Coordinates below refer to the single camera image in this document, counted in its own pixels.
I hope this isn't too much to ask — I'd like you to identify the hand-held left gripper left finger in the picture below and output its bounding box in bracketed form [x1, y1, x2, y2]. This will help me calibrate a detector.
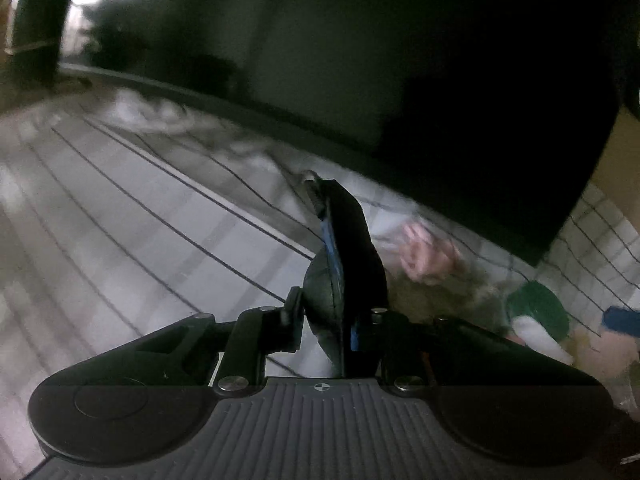
[131, 287, 304, 394]

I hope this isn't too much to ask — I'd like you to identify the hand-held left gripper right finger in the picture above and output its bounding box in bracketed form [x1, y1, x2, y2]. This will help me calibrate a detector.
[350, 307, 508, 395]

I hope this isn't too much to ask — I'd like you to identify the black soft pouch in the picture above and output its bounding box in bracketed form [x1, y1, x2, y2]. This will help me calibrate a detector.
[300, 171, 390, 379]

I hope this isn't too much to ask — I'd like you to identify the olive cloth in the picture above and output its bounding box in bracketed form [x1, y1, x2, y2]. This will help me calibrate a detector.
[387, 265, 508, 333]

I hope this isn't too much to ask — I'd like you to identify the pink plush toy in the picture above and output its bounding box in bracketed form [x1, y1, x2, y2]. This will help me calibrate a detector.
[398, 220, 462, 287]

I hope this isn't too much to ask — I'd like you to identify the white checked bed sheet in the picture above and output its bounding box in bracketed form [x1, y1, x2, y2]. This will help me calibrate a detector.
[0, 77, 640, 411]

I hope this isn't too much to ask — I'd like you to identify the green-lidded white jar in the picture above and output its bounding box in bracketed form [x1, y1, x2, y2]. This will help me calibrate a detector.
[504, 280, 576, 365]

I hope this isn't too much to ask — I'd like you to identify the large dark panel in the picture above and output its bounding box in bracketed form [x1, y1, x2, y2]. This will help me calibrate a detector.
[60, 0, 626, 267]

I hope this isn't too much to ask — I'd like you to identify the blue object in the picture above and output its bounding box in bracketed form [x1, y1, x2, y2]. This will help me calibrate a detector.
[601, 305, 640, 337]

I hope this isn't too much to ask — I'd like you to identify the tan wooden panel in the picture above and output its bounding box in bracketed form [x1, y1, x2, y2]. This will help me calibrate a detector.
[590, 107, 640, 206]

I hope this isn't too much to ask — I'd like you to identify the dark arched frame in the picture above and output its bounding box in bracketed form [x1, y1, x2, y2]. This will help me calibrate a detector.
[9, 0, 77, 86]

